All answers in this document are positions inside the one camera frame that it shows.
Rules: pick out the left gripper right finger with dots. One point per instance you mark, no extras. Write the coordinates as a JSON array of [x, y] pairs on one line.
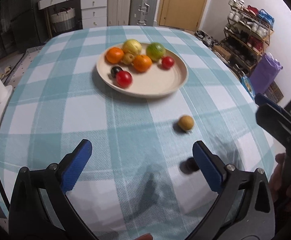
[[244, 207]]

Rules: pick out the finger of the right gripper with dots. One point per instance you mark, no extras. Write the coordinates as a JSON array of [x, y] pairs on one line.
[[274, 119]]

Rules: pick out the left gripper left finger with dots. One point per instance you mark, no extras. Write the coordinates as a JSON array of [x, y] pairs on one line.
[[39, 207]]

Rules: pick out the dark plum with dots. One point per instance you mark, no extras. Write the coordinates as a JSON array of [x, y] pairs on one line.
[[115, 70], [189, 166]]

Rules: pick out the brown round fruit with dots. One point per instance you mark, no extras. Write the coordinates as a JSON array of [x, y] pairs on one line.
[[186, 123]]

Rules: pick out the right hand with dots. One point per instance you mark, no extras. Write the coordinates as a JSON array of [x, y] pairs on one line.
[[275, 182]]

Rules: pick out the left hand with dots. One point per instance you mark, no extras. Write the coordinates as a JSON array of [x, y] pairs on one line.
[[146, 236]]

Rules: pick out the purple bag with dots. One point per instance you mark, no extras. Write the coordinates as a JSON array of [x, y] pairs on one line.
[[264, 73]]

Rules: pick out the wooden shoe rack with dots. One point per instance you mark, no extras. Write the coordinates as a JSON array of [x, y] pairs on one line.
[[247, 34]]

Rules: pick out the teal plaid tablecloth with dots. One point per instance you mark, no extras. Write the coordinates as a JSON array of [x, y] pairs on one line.
[[132, 183]]

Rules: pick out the small red tomato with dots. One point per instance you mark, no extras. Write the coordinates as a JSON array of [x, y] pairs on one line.
[[167, 62]]

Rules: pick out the green melon fruit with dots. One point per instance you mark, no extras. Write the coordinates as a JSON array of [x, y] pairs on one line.
[[155, 51]]

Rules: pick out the right orange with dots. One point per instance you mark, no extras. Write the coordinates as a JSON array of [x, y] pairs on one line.
[[142, 63]]

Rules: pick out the orange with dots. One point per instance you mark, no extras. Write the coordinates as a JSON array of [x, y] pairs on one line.
[[114, 55], [142, 63]]

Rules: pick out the wooden door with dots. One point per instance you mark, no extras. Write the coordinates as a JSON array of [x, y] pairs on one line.
[[181, 14]]

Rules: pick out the dotted floor rug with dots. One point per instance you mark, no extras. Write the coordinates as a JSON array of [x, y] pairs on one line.
[[20, 68]]

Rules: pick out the small yellow pear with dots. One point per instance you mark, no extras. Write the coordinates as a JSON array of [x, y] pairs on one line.
[[128, 58]]

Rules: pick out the yellow apple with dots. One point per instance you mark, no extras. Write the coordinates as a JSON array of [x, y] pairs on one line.
[[132, 46]]

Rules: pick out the left orange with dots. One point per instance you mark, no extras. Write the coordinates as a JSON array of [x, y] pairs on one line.
[[114, 55]]

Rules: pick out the silver suitcase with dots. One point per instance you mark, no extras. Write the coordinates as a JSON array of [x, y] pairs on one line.
[[142, 12]]

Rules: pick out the woven laundry basket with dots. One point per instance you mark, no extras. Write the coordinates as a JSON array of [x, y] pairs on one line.
[[64, 20]]

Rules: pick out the beige suitcase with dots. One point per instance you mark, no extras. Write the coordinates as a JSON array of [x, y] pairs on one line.
[[118, 12]]

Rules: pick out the white drawer desk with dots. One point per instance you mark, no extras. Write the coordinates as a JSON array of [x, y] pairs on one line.
[[93, 12]]

